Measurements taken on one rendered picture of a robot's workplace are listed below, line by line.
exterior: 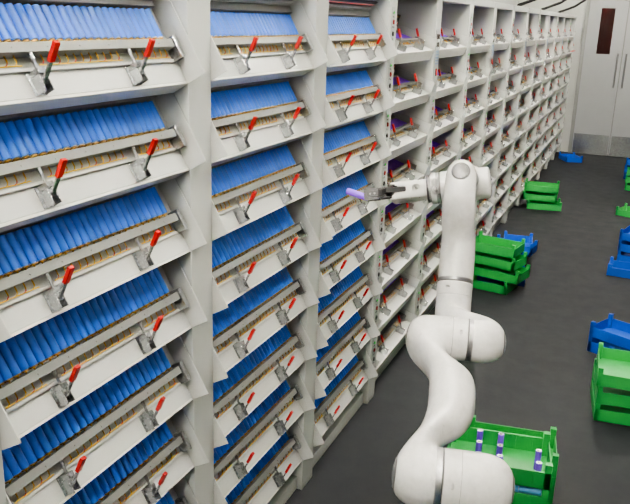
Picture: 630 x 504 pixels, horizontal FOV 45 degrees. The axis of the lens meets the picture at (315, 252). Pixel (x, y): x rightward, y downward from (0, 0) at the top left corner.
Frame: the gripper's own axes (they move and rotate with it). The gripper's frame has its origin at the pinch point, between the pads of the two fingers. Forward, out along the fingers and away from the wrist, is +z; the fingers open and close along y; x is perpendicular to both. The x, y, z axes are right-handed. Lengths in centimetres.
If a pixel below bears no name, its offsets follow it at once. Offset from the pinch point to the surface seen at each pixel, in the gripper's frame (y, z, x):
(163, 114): -49, 38, 16
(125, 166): -66, 39, 1
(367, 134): 82, 12, 35
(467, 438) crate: 45, -18, -74
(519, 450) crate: 45, -33, -78
